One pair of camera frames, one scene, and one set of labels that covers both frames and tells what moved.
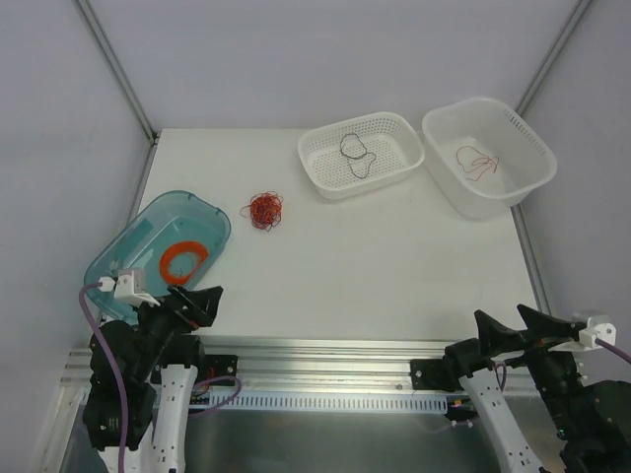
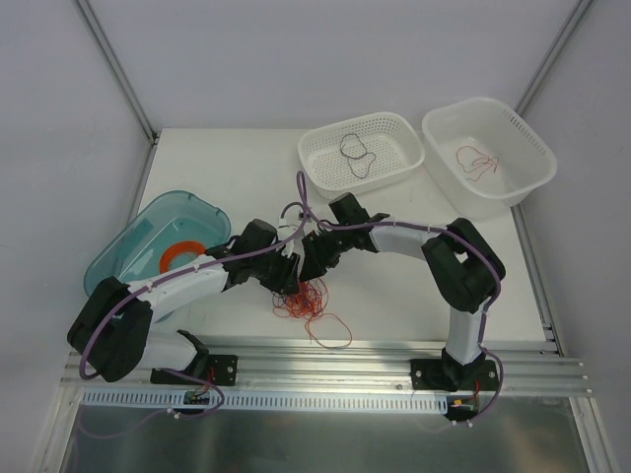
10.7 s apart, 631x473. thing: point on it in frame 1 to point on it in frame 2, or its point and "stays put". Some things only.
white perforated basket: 361,155 stays put
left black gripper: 177,305 to 281,276
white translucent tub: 486,155 stays put
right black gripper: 533,340 to 315,258
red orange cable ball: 265,210 to 308,304
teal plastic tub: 172,240 stays put
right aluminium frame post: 554,55 stays put
